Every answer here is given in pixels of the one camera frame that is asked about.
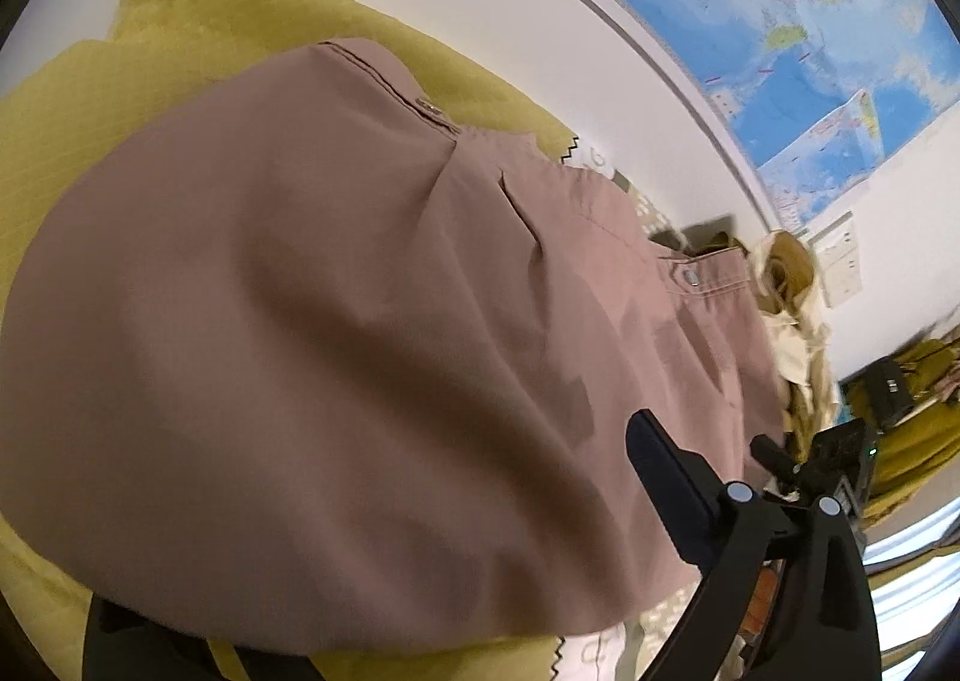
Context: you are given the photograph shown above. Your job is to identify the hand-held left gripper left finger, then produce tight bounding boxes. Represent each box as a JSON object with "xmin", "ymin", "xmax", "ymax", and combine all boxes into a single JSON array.
[{"xmin": 81, "ymin": 597, "xmax": 323, "ymax": 681}]

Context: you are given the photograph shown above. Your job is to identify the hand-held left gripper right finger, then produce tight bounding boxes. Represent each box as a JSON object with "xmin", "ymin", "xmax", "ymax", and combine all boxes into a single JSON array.
[{"xmin": 625, "ymin": 409, "xmax": 882, "ymax": 681}]

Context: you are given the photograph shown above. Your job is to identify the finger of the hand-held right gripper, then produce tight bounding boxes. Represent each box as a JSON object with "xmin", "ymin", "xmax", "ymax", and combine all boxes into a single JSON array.
[{"xmin": 750, "ymin": 433, "xmax": 807, "ymax": 483}]

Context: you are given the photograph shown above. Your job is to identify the pink jacket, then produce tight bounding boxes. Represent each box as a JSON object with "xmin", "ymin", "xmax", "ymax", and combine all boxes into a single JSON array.
[{"xmin": 0, "ymin": 37, "xmax": 788, "ymax": 658}]

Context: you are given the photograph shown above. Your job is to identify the black box device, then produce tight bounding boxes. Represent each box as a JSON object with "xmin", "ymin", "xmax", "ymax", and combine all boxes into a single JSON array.
[{"xmin": 847, "ymin": 358, "xmax": 925, "ymax": 431}]

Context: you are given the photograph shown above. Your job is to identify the mustard yellow cloth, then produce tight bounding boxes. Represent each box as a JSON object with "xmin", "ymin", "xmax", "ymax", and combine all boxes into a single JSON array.
[{"xmin": 844, "ymin": 332, "xmax": 960, "ymax": 528}]

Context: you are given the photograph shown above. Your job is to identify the yellow blanket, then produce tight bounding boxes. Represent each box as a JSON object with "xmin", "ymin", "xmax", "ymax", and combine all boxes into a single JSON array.
[{"xmin": 0, "ymin": 0, "xmax": 582, "ymax": 681}]

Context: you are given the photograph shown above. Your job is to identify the white wall socket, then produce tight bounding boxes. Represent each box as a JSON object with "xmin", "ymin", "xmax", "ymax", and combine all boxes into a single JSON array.
[{"xmin": 812, "ymin": 211, "xmax": 865, "ymax": 308}]

